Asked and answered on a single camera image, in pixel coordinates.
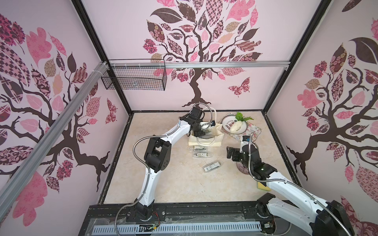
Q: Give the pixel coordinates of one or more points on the purple glass bowl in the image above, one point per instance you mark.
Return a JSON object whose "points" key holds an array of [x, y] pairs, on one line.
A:
{"points": [[242, 168]]}

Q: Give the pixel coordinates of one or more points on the white toy radish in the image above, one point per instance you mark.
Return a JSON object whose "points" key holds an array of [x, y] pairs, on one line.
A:
{"points": [[240, 122]]}

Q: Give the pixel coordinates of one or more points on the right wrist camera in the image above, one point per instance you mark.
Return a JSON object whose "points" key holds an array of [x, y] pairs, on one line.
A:
{"points": [[245, 140]]}

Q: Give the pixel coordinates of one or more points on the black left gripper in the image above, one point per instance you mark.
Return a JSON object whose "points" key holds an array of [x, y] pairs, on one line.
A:
{"points": [[201, 133]]}

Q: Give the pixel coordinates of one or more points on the white cable duct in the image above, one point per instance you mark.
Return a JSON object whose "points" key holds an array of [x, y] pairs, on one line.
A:
{"points": [[177, 228]]}

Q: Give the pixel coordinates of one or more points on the silver rail left wall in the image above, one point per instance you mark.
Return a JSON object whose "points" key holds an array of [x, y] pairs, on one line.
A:
{"points": [[24, 173]]}

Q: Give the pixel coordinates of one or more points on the cream canvas tote bag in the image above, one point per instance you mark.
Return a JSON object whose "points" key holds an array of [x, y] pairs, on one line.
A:
{"points": [[213, 136]]}

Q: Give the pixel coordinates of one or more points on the yellow sponge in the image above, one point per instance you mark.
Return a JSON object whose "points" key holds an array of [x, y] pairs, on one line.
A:
{"points": [[260, 186]]}

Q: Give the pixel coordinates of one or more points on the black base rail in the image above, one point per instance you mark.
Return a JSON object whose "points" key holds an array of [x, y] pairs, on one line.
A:
{"points": [[163, 213]]}

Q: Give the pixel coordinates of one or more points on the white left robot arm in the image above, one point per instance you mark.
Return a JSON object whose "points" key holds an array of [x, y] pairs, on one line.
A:
{"points": [[157, 157]]}

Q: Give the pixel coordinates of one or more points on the silver rail back wall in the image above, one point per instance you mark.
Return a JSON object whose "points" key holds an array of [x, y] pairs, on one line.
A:
{"points": [[258, 64]]}

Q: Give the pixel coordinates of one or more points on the silver rail wall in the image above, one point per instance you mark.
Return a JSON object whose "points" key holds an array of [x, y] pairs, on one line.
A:
{"points": [[24, 173], [258, 64]]}

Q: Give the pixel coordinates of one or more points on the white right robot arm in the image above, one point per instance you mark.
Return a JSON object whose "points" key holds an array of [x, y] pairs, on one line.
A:
{"points": [[312, 214]]}

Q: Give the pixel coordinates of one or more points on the white round plate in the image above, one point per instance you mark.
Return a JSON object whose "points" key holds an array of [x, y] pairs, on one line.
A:
{"points": [[228, 121]]}

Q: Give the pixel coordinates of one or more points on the compass set case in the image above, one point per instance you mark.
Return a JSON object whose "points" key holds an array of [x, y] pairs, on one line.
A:
{"points": [[212, 166], [197, 148], [202, 154]]}

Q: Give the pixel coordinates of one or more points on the black wire basket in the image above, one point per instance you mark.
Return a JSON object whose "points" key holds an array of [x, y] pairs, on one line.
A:
{"points": [[136, 74]]}

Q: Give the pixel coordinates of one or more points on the floral rectangular tray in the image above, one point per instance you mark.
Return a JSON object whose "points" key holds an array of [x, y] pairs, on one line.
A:
{"points": [[252, 130]]}

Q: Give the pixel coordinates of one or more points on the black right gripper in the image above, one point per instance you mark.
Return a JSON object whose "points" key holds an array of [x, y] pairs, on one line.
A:
{"points": [[234, 153]]}

